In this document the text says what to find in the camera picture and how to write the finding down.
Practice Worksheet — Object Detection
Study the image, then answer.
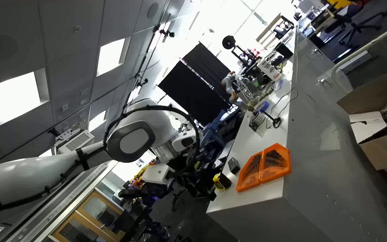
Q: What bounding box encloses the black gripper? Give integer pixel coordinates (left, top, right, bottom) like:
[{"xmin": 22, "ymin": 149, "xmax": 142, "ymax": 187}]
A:
[{"xmin": 179, "ymin": 156, "xmax": 217, "ymax": 200}]

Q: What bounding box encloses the white ceiling projector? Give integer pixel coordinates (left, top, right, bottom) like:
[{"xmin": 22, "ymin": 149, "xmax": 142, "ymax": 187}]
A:
[{"xmin": 53, "ymin": 129, "xmax": 95, "ymax": 154}]

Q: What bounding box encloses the black monitor panel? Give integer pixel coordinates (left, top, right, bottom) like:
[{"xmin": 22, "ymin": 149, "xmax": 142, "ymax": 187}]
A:
[{"xmin": 159, "ymin": 43, "xmax": 230, "ymax": 125}]

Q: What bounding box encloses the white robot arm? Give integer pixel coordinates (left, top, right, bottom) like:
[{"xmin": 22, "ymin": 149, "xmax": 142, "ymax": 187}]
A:
[{"xmin": 0, "ymin": 98, "xmax": 202, "ymax": 211}]

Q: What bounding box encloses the black filament spool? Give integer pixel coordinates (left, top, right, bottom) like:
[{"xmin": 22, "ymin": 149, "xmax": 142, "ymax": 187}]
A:
[{"xmin": 222, "ymin": 35, "xmax": 236, "ymax": 49}]

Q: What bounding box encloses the small black box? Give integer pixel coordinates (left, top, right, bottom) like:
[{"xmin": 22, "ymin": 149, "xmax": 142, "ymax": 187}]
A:
[{"xmin": 229, "ymin": 157, "xmax": 241, "ymax": 174}]

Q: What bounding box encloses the cardboard box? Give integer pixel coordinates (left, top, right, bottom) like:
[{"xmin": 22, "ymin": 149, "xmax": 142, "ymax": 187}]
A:
[{"xmin": 338, "ymin": 74, "xmax": 387, "ymax": 173}]

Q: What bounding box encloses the yellow and black object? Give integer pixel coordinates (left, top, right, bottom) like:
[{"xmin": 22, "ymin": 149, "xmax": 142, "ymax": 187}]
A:
[{"xmin": 213, "ymin": 173, "xmax": 232, "ymax": 189}]

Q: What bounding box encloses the orange plastic tray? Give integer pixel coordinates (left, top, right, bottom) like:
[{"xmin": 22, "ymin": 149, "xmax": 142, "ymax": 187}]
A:
[{"xmin": 237, "ymin": 142, "xmax": 292, "ymax": 192}]

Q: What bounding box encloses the black desk stand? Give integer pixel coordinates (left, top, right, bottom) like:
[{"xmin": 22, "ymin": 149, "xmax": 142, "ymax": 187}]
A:
[{"xmin": 261, "ymin": 110, "xmax": 283, "ymax": 129}]

